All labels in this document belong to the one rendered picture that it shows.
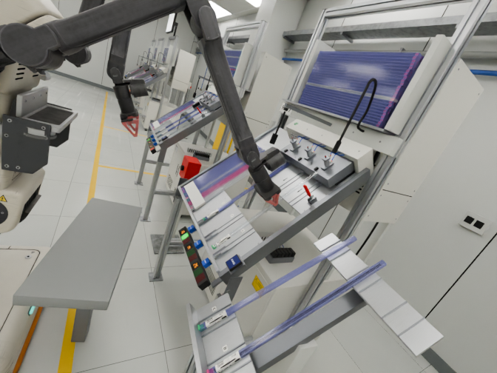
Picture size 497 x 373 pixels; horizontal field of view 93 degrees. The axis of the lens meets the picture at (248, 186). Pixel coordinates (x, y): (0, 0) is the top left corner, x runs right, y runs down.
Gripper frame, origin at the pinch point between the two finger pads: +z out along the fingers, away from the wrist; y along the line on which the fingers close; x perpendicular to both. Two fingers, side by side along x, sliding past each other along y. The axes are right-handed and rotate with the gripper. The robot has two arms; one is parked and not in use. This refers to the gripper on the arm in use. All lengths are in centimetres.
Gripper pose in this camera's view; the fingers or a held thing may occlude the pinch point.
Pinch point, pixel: (274, 203)
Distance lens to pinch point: 93.0
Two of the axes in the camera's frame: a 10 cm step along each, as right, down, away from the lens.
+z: 4.0, 6.7, 6.2
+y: -4.4, -4.5, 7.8
